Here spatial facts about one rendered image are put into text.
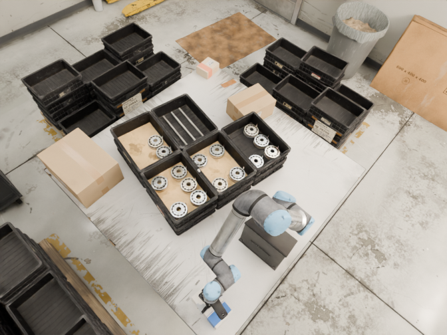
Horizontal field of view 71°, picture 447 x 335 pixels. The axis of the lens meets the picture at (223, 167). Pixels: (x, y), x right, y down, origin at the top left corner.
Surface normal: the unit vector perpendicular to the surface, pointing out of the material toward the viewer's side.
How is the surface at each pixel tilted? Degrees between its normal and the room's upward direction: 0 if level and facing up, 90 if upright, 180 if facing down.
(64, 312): 0
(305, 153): 0
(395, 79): 75
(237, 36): 0
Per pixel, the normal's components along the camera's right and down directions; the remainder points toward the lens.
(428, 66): -0.64, 0.49
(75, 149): 0.07, -0.52
